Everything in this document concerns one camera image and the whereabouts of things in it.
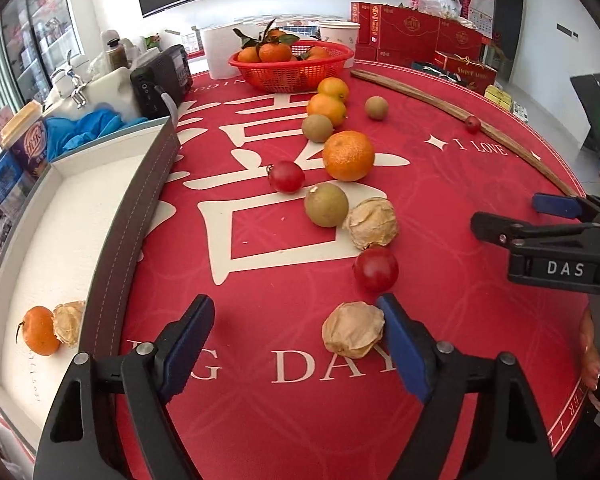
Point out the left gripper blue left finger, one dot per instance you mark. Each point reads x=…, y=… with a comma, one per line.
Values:
x=81, y=439

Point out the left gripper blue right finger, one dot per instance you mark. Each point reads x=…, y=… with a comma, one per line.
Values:
x=508, y=439

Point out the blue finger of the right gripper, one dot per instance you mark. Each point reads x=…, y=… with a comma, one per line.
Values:
x=556, y=205

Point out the dried physalis husk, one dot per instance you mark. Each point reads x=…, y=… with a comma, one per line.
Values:
x=372, y=222
x=352, y=329

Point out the large red tomato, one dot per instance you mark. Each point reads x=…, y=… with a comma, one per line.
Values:
x=376, y=269

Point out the small tangerine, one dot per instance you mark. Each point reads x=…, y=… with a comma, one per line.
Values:
x=37, y=331

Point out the small red cherry tomato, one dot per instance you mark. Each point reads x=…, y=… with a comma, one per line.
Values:
x=473, y=124

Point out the large brown longan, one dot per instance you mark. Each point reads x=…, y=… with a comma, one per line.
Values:
x=326, y=205

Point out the large orange tangerine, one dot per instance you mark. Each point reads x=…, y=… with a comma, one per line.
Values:
x=348, y=156

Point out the red tomato with stem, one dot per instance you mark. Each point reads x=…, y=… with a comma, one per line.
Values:
x=285, y=177

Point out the orange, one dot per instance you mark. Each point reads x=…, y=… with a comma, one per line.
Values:
x=334, y=87
x=328, y=106

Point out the person's right hand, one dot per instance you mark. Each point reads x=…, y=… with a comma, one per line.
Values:
x=590, y=357

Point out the long wooden back scratcher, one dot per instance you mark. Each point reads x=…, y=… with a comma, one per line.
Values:
x=462, y=115

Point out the yellow carton box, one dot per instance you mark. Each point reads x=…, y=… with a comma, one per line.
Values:
x=499, y=97

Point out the red sweet gift box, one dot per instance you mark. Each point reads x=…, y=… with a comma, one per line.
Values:
x=475, y=75

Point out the white lined gift box tray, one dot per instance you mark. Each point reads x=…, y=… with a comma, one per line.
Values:
x=78, y=238

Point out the red round table mat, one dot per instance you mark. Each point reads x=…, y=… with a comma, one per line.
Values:
x=266, y=400

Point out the red gift box stack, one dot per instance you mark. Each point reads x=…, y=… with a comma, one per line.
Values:
x=401, y=36

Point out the floral paper cup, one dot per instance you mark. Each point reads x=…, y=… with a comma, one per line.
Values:
x=344, y=33

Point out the red plastic fruit basket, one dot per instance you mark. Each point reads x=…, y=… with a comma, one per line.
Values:
x=313, y=61

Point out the blue rubber gloves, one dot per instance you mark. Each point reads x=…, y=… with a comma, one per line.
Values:
x=65, y=135

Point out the purple milk tea cup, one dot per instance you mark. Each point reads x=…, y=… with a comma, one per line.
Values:
x=25, y=137

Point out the tangerines in basket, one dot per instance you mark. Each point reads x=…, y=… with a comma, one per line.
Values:
x=274, y=45

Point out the white condiment holder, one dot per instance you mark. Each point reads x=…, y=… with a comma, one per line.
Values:
x=81, y=86

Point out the white paper towel roll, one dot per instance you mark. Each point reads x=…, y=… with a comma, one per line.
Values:
x=220, y=43

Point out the black portable radio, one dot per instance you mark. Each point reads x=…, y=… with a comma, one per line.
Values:
x=161, y=84

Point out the glass display cabinet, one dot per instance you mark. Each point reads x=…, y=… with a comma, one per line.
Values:
x=38, y=36

